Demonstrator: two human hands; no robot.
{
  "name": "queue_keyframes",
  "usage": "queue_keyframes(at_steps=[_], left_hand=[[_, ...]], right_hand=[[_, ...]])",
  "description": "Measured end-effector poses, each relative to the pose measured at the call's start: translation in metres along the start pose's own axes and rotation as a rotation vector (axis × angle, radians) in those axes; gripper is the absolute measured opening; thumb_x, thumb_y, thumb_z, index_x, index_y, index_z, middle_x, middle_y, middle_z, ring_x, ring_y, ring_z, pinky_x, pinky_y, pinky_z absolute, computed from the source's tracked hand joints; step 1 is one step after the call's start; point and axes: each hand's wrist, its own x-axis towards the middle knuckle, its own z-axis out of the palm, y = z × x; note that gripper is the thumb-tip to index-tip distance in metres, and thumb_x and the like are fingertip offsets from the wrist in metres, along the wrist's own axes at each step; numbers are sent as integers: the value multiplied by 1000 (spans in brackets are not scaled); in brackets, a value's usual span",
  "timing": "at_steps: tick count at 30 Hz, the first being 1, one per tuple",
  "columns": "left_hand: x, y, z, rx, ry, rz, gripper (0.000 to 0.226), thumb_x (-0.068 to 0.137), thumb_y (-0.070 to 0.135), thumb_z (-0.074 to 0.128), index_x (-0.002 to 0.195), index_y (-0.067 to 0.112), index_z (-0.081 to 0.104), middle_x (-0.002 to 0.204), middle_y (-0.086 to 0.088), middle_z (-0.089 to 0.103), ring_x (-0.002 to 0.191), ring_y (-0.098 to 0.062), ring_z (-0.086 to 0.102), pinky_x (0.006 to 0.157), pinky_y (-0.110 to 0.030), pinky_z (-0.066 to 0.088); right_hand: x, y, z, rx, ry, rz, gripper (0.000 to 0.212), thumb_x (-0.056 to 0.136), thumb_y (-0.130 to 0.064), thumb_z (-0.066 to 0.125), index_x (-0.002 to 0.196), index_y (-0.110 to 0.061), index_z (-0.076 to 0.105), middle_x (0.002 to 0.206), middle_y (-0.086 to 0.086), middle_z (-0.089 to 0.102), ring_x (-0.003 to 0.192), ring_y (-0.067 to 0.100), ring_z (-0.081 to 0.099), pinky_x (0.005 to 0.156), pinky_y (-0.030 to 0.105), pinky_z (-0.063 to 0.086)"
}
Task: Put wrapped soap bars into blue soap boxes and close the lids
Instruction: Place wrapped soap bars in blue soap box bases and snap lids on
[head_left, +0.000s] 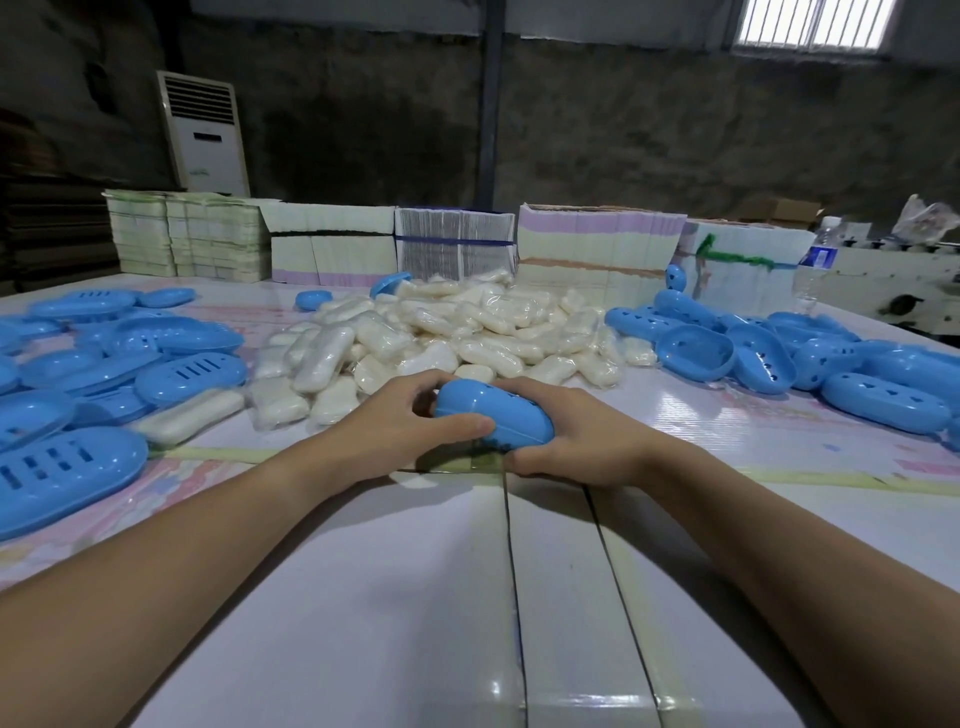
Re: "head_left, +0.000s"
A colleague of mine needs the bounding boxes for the silver sheet bundle, blue band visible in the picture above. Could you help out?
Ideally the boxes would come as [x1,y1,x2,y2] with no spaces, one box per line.
[393,207,519,280]

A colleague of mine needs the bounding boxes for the pile of blue plastic lids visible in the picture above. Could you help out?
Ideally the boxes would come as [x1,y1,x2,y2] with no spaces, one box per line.
[603,288,960,445]

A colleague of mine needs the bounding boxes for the brown cardboard box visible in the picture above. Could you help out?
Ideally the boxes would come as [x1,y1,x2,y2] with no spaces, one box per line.
[738,196,824,230]

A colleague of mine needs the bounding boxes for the row of stacked flat cartons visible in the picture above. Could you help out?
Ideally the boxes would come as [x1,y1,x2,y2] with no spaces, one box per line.
[258,202,399,288]

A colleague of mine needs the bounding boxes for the person's left forearm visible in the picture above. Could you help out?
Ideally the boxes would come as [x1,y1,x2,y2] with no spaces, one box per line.
[0,449,354,728]

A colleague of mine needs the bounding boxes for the person's right hand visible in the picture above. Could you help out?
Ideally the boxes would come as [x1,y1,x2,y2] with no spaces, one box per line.
[491,376,673,490]

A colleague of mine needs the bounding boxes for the white plastic bag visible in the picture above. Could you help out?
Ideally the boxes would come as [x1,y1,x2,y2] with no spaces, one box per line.
[892,194,960,245]

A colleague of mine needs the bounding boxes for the clear water bottle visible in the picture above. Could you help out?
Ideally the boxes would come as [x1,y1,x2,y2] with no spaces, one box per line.
[793,217,843,309]

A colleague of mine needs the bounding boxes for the pile of blue slotted lids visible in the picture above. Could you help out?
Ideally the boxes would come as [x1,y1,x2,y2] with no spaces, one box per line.
[0,287,249,543]

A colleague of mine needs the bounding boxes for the clear plastic bag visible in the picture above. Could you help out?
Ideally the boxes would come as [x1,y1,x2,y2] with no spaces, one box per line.
[416,448,519,475]

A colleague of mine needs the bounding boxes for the dark metal pillar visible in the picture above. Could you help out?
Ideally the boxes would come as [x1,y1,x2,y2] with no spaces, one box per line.
[476,0,508,211]

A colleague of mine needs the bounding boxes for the person's right forearm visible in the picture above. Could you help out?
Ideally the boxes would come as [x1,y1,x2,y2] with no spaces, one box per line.
[637,446,960,728]

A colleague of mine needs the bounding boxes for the person's left hand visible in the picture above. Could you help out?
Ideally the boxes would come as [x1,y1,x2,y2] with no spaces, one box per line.
[311,368,498,490]

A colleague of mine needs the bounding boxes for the barred window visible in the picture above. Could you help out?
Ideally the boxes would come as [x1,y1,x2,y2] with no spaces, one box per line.
[731,0,901,54]

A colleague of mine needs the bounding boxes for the white sheet stack, green mark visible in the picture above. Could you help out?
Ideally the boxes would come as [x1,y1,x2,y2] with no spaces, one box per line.
[674,218,817,309]

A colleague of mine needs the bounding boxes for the white standing air conditioner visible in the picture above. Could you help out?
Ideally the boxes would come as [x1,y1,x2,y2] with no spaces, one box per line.
[155,69,252,198]

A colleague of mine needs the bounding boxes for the white workshop machine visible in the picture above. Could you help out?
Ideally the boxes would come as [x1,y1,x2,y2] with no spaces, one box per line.
[817,239,960,339]

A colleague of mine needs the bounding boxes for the stacks of brown cardboard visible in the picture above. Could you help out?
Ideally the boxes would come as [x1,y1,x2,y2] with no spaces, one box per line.
[0,108,121,294]

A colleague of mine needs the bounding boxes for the stack of greenish paper sheets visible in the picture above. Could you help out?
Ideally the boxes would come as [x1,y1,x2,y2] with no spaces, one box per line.
[103,188,273,284]

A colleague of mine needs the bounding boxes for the white carton stack, pink stripe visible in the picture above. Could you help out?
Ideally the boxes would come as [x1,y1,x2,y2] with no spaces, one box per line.
[517,202,688,298]

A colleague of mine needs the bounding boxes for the pile of white soaps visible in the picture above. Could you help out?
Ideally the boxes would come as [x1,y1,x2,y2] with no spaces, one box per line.
[131,268,661,450]

